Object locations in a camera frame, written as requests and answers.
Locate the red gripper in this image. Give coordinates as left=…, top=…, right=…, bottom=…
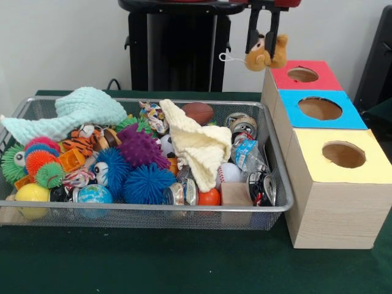
left=244, top=0, right=303, bottom=58

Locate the brown teddy bear plush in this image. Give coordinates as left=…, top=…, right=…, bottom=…
left=219, top=29, right=289, bottom=72

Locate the wooden box with three holes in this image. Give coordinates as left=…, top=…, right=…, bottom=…
left=260, top=59, right=392, bottom=249

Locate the brown toy football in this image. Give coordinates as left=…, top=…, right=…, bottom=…
left=181, top=102, right=214, bottom=125

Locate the black upright panel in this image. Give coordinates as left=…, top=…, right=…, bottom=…
left=353, top=4, right=392, bottom=107

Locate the cream knitted cloth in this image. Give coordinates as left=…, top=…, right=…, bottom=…
left=159, top=98, right=233, bottom=193

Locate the dark green tablecloth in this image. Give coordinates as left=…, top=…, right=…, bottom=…
left=361, top=97, right=392, bottom=138
left=0, top=89, right=392, bottom=294

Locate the purple spiky toy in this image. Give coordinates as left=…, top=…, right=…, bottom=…
left=116, top=124, right=171, bottom=169

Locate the orange ball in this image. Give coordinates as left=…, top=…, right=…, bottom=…
left=197, top=187, right=222, bottom=206

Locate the blue spiky ball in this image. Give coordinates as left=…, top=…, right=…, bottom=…
left=122, top=170, right=178, bottom=205

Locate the mint green knitted cloth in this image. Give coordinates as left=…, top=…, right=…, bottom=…
left=0, top=86, right=128, bottom=145

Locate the blue spiky toy with eyes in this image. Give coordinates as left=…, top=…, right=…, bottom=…
left=91, top=148, right=132, bottom=197

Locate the tiger plush toy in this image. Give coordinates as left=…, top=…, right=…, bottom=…
left=62, top=122, right=102, bottom=159

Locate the globe print ball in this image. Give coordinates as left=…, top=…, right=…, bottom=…
left=77, top=184, right=113, bottom=219

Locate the yellow ball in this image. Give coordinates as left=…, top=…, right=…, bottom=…
left=14, top=183, right=51, bottom=220

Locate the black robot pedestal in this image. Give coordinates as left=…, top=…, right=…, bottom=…
left=118, top=0, right=251, bottom=92

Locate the black cable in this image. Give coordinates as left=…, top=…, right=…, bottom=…
left=105, top=78, right=133, bottom=91

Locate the shallow wire mesh bin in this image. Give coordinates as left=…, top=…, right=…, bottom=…
left=0, top=96, right=295, bottom=231

